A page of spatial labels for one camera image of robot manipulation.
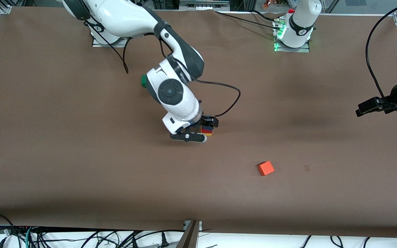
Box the orange cube block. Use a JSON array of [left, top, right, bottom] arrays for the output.
[[257, 161, 275, 177]]

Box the brown paper table cover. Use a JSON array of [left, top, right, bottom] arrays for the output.
[[0, 6, 397, 239]]

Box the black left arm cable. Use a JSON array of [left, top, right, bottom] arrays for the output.
[[365, 0, 397, 101]]

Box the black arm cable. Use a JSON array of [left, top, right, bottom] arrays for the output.
[[83, 19, 242, 118], [365, 0, 397, 101]]

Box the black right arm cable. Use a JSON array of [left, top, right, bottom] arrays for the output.
[[83, 19, 242, 118]]

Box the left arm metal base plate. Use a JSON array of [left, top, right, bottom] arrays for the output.
[[273, 20, 311, 53]]

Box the black base cable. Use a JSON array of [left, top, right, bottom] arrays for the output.
[[215, 11, 280, 29], [250, 10, 283, 22]]

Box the metal table edge bracket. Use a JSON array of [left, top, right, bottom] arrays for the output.
[[176, 220, 203, 248]]

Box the aluminium frame rail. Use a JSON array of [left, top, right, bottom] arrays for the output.
[[179, 0, 230, 11]]

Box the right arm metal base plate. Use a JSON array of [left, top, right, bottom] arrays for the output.
[[92, 34, 129, 48]]

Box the teal cable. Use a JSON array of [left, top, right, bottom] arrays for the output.
[[24, 227, 34, 248]]

